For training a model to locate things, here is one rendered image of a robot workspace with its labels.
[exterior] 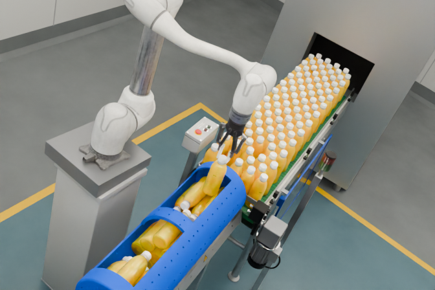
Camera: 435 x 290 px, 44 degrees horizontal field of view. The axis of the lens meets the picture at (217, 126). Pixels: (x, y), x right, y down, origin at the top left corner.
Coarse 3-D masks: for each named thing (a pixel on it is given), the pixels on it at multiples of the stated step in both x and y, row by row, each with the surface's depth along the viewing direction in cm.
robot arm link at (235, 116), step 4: (232, 108) 217; (232, 112) 217; (236, 112) 216; (252, 112) 219; (232, 116) 218; (236, 116) 216; (240, 116) 216; (244, 116) 216; (248, 116) 217; (232, 120) 219; (236, 120) 218; (240, 120) 217; (244, 120) 218; (248, 120) 220
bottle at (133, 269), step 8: (136, 256) 203; (144, 256) 206; (128, 264) 200; (136, 264) 200; (144, 264) 202; (120, 272) 196; (128, 272) 196; (136, 272) 198; (128, 280) 194; (136, 280) 199
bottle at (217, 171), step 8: (216, 160) 239; (216, 168) 236; (224, 168) 237; (208, 176) 241; (216, 176) 238; (224, 176) 240; (208, 184) 242; (216, 184) 241; (208, 192) 244; (216, 192) 246
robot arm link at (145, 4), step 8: (128, 0) 215; (136, 0) 213; (144, 0) 213; (152, 0) 214; (160, 0) 217; (128, 8) 217; (136, 8) 214; (144, 8) 213; (152, 8) 213; (160, 8) 214; (136, 16) 216; (144, 16) 213; (152, 16) 213; (144, 24) 217
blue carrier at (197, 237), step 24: (240, 192) 248; (168, 216) 218; (216, 216) 231; (192, 240) 217; (168, 264) 204; (192, 264) 219; (96, 288) 190; (120, 288) 187; (144, 288) 192; (168, 288) 203
